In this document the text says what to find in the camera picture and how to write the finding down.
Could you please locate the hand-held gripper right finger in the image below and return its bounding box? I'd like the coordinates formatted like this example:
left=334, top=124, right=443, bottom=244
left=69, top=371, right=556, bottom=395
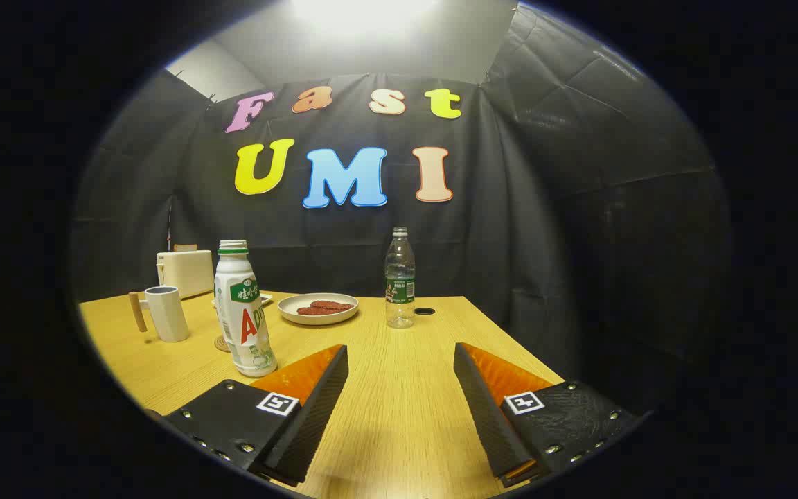
left=454, top=342, right=642, bottom=488

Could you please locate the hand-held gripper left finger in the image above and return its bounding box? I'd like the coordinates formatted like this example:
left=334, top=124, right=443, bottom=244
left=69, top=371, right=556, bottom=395
left=162, top=344, right=349, bottom=487

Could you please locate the white juice bottle green label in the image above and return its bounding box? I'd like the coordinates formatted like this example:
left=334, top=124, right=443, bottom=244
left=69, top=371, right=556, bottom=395
left=214, top=240, right=278, bottom=378

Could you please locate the white cup with wooden handle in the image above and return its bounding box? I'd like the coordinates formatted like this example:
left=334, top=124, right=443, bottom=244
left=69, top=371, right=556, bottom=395
left=128, top=286, right=191, bottom=343

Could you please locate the clear plastic water bottle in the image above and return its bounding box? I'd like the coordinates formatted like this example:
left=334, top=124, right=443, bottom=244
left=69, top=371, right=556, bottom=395
left=384, top=227, right=416, bottom=329

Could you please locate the wooden table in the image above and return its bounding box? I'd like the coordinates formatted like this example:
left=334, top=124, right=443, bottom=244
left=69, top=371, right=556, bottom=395
left=79, top=290, right=566, bottom=499

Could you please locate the round white plate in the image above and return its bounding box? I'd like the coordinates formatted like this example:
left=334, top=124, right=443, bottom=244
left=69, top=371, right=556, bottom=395
left=278, top=293, right=360, bottom=326

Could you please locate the white divided bean dish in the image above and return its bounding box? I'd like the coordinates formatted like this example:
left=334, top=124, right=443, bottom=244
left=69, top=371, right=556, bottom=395
left=211, top=292, right=274, bottom=308

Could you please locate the black backdrop cloth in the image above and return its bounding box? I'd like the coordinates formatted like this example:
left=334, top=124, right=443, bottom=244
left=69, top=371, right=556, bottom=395
left=70, top=7, right=729, bottom=389

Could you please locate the cream toaster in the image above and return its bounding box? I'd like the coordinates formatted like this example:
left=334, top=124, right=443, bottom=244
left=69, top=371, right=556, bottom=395
left=157, top=249, right=215, bottom=300

